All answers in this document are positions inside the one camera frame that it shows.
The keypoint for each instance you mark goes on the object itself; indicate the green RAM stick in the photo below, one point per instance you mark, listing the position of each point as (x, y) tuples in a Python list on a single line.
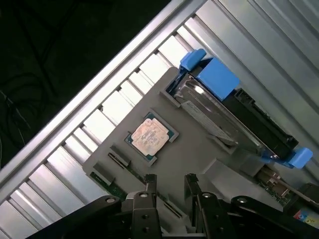
[(107, 184)]

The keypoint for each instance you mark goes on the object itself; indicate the hard disk in blue carrier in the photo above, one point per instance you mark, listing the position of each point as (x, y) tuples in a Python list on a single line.
[(239, 109)]

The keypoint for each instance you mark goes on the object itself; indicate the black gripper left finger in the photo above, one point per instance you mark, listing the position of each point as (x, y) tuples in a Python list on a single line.
[(143, 211)]

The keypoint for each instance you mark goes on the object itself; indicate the grey parts rack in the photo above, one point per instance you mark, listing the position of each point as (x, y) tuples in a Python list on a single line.
[(192, 149)]

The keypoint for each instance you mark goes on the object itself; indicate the CPU with copper heat spreader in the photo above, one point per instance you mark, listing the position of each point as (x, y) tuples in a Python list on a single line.
[(149, 138)]

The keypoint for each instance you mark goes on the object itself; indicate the graphics card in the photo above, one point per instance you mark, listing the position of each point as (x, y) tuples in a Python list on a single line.
[(286, 194)]

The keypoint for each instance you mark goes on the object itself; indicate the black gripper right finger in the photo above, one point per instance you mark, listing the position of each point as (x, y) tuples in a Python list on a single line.
[(211, 214)]

